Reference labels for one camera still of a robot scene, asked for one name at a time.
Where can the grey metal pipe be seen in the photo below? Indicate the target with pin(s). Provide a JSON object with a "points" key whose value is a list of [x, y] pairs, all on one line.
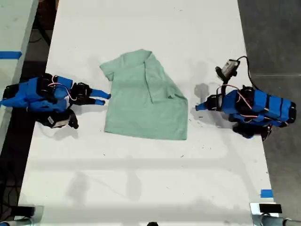
{"points": [[275, 221], [16, 222]]}

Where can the pale green T-shirt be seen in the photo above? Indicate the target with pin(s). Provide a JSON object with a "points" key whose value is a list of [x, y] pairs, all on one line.
{"points": [[145, 113]]}

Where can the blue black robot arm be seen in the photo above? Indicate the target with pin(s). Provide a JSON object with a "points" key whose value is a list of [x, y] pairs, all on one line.
{"points": [[30, 94], [268, 106]]}

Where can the white mounting plate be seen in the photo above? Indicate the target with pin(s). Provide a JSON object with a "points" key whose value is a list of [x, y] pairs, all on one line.
{"points": [[254, 208]]}

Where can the small black box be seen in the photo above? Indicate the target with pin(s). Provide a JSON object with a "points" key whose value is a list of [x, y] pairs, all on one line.
{"points": [[270, 208], [26, 210]]}

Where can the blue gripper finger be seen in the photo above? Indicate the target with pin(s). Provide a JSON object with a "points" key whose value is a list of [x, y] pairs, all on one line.
{"points": [[204, 105], [204, 108], [100, 93], [96, 102]]}

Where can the grey black gripper camera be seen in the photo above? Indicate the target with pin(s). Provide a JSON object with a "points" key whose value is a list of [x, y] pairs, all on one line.
{"points": [[229, 68]]}

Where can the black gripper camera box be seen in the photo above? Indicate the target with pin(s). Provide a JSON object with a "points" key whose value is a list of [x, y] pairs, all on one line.
{"points": [[58, 120]]}

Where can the black round object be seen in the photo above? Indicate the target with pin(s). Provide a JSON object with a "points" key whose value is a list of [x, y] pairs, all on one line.
{"points": [[152, 223]]}

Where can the white side table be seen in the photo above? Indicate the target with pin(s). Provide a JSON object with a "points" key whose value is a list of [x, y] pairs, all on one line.
{"points": [[13, 28]]}

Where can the long blue tape strip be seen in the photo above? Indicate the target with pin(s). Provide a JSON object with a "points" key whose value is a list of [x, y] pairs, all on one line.
{"points": [[10, 54]]}

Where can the short blue tape piece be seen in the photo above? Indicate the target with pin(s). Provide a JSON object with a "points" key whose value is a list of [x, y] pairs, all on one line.
{"points": [[266, 193]]}

